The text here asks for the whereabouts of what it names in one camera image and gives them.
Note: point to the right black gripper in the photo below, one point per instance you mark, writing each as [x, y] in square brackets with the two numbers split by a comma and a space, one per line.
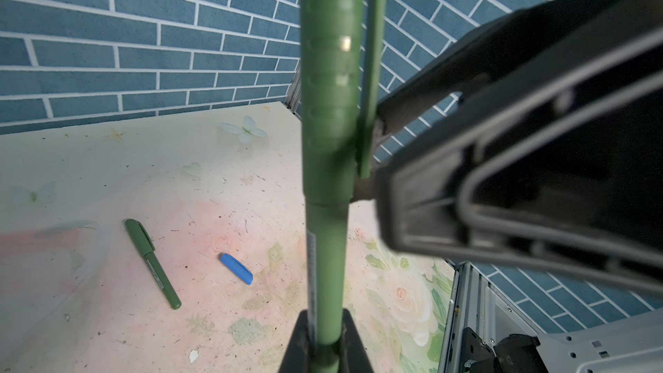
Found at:
[565, 176]

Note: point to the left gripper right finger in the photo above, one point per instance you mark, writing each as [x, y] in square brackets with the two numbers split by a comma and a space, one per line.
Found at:
[353, 354]

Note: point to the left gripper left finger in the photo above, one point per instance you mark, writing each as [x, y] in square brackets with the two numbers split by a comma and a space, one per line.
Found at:
[297, 356]

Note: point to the blue pen cap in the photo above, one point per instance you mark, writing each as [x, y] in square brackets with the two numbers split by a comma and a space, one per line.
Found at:
[237, 268]

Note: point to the green pen cap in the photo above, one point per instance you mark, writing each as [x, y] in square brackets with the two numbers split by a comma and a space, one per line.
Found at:
[139, 237]
[340, 47]

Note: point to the green pen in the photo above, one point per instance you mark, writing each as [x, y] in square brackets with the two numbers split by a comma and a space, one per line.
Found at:
[162, 280]
[326, 251]

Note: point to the floral table mat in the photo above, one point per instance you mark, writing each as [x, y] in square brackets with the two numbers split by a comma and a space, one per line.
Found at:
[76, 296]

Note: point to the aluminium mounting rail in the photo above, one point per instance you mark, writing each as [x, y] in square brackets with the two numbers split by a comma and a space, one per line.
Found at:
[485, 331]

